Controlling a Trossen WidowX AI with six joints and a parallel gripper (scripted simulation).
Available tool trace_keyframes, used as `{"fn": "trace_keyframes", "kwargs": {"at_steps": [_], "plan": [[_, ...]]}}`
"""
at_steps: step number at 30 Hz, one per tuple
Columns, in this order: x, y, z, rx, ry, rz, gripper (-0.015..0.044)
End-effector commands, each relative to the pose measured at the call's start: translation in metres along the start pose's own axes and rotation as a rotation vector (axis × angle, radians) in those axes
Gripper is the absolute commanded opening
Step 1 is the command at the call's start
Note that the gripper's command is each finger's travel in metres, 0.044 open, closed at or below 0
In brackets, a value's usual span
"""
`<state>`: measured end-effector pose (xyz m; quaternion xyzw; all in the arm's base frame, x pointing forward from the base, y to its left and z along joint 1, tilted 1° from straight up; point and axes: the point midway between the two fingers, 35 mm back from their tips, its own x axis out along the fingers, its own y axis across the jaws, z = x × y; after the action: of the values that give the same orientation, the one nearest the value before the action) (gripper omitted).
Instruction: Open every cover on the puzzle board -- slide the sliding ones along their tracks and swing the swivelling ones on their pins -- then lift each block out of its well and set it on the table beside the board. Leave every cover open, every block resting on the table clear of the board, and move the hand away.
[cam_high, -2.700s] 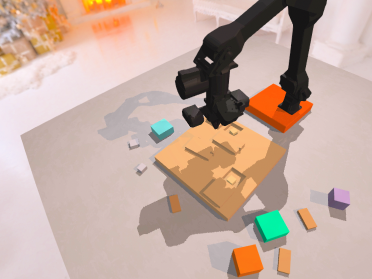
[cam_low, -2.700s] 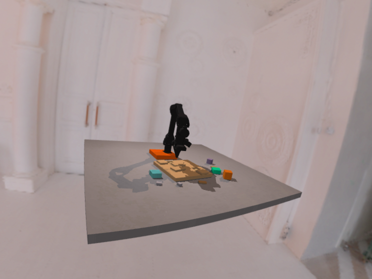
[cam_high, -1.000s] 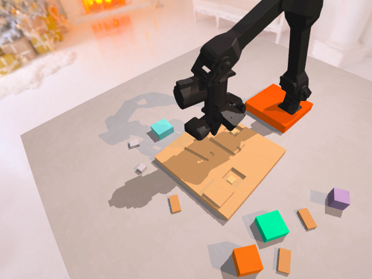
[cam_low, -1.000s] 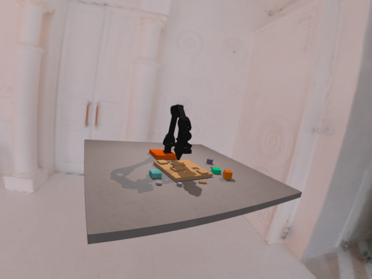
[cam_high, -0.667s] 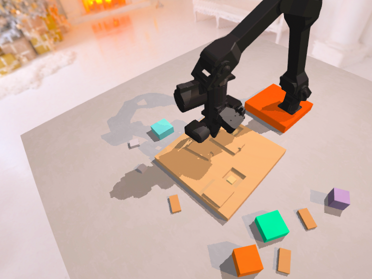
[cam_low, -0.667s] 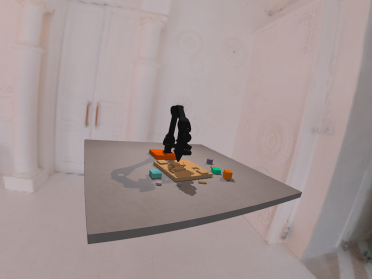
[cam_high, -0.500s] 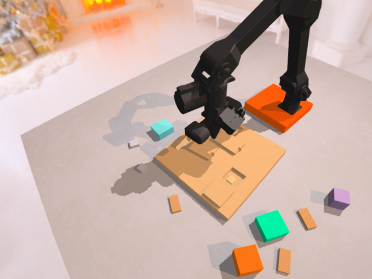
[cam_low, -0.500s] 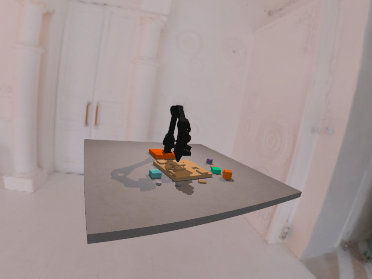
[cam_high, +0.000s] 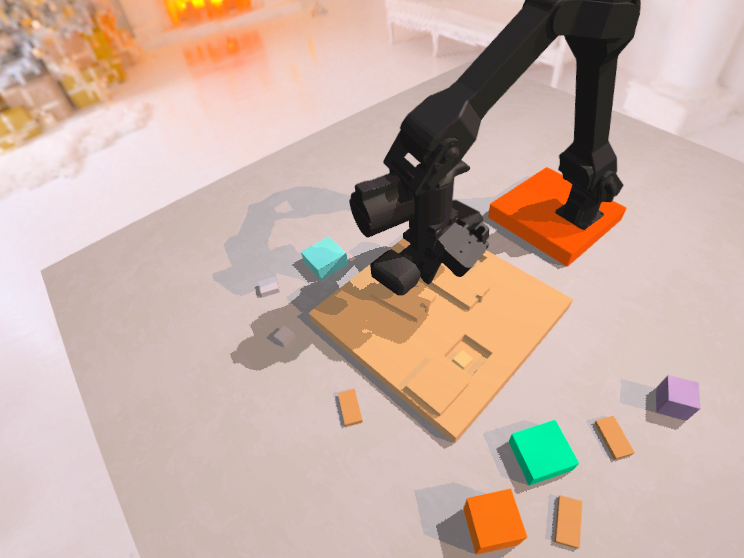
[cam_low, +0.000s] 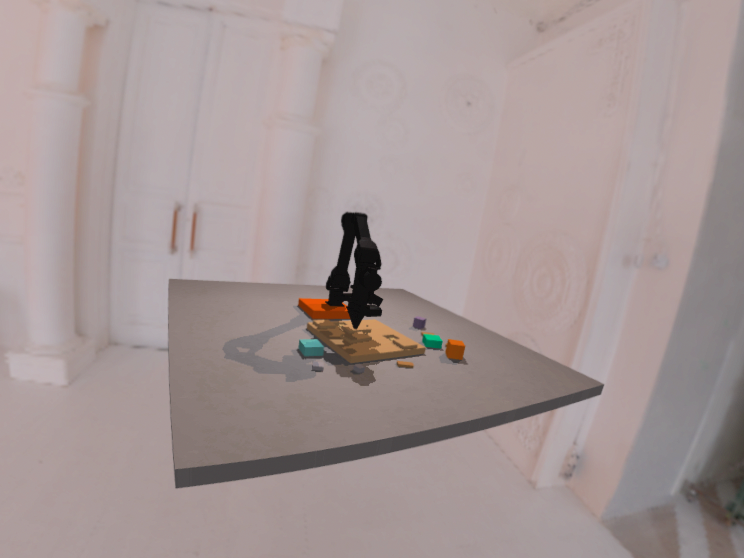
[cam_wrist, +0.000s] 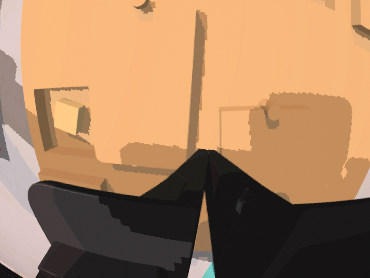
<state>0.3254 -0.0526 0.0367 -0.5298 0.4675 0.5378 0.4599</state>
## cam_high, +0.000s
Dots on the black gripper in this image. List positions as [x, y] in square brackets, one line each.
[401, 272]

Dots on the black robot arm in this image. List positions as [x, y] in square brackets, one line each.
[443, 127]

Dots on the purple cube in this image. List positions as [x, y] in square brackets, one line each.
[677, 398]

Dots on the green square block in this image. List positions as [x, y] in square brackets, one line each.
[543, 452]

